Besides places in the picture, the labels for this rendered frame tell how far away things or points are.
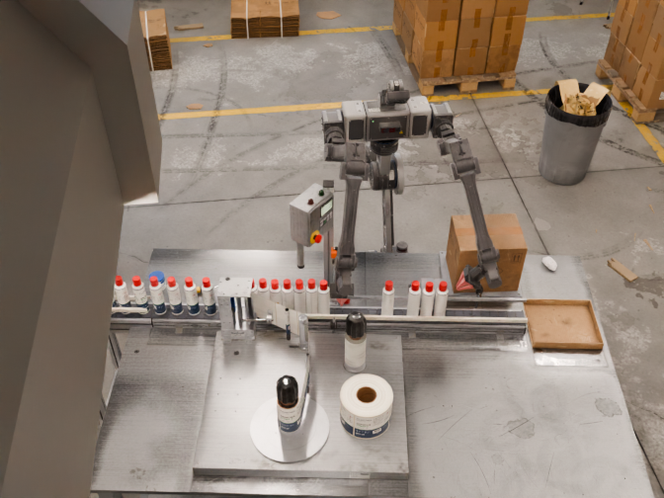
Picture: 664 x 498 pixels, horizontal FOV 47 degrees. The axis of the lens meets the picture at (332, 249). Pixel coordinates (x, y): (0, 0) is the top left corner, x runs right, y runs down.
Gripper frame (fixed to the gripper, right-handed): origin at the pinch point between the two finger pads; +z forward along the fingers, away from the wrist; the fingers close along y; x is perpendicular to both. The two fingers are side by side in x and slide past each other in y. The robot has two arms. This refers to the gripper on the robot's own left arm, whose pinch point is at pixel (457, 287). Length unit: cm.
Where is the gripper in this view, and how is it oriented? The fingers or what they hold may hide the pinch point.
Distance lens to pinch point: 330.8
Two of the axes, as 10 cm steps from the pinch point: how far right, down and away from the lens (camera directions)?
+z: -6.4, 5.5, 5.4
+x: 7.7, 4.7, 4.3
